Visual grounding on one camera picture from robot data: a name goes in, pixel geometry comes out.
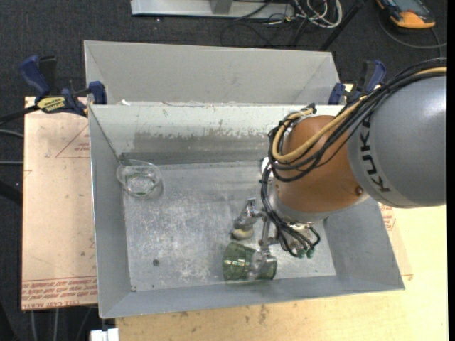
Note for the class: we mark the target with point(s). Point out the brown cardboard board red print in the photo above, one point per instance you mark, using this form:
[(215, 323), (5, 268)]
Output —
[(57, 208)]

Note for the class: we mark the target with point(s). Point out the beige round thing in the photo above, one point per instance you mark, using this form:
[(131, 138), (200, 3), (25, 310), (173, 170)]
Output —
[(244, 233)]

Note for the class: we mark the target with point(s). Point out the clear glass bowl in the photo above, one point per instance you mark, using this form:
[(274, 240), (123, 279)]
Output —
[(139, 179)]

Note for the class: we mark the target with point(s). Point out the grey metal bin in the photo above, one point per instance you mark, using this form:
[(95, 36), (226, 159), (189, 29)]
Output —
[(185, 226)]

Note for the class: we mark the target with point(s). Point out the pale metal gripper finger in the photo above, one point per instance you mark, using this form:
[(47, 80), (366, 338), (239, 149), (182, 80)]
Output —
[(264, 248), (249, 210)]

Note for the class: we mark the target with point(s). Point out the green glass cup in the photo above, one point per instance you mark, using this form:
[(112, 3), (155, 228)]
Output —
[(236, 261)]

